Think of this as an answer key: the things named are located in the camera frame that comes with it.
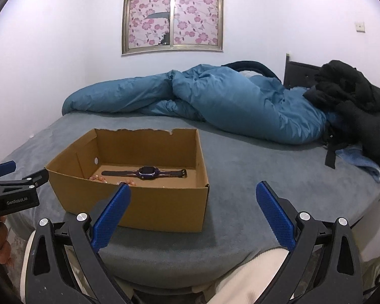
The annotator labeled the blue duvet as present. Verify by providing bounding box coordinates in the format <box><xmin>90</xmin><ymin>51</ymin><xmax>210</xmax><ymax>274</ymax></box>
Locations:
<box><xmin>62</xmin><ymin>60</ymin><xmax>341</xmax><ymax>145</ymax></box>

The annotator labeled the black headboard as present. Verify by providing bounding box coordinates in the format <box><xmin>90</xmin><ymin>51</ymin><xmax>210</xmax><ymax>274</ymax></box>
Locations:
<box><xmin>284</xmin><ymin>54</ymin><xmax>324</xmax><ymax>89</ymax></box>

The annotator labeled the window with floral film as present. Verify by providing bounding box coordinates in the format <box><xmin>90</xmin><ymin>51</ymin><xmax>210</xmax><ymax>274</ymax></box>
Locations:
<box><xmin>122</xmin><ymin>0</ymin><xmax>224</xmax><ymax>54</ymax></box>

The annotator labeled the person's left hand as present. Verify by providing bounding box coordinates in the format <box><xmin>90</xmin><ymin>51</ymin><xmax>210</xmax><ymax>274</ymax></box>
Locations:
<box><xmin>0</xmin><ymin>215</ymin><xmax>11</xmax><ymax>265</ymax></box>

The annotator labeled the grey fleece bed blanket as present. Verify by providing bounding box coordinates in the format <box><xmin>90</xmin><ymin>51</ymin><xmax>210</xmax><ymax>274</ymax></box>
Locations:
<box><xmin>0</xmin><ymin>114</ymin><xmax>380</xmax><ymax>289</ymax></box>

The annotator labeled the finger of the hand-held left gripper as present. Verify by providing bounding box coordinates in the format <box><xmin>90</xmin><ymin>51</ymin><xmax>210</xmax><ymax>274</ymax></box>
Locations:
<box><xmin>0</xmin><ymin>168</ymin><xmax>50</xmax><ymax>197</ymax></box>
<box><xmin>0</xmin><ymin>161</ymin><xmax>17</xmax><ymax>181</ymax></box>

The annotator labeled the brown cardboard box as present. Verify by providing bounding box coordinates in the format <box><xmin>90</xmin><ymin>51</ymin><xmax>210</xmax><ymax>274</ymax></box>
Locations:
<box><xmin>45</xmin><ymin>128</ymin><xmax>210</xmax><ymax>232</ymax></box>

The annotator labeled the black clothing pile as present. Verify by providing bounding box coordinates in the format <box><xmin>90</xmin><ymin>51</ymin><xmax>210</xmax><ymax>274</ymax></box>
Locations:
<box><xmin>304</xmin><ymin>60</ymin><xmax>380</xmax><ymax>170</ymax></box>

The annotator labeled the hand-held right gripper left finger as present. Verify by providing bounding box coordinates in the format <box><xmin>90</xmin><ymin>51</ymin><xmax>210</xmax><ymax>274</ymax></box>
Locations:
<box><xmin>25</xmin><ymin>182</ymin><xmax>132</xmax><ymax>304</ymax></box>

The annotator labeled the light blue towel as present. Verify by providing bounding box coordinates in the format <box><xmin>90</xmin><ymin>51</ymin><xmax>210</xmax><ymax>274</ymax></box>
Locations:
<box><xmin>336</xmin><ymin>144</ymin><xmax>380</xmax><ymax>182</ymax></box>

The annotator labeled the purple smartwatch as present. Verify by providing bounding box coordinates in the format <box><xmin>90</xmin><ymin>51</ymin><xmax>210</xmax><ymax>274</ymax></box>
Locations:
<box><xmin>101</xmin><ymin>165</ymin><xmax>187</xmax><ymax>180</ymax></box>

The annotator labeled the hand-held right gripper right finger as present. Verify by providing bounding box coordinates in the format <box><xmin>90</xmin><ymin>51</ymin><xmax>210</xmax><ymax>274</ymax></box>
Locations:
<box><xmin>255</xmin><ymin>180</ymin><xmax>363</xmax><ymax>304</ymax></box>

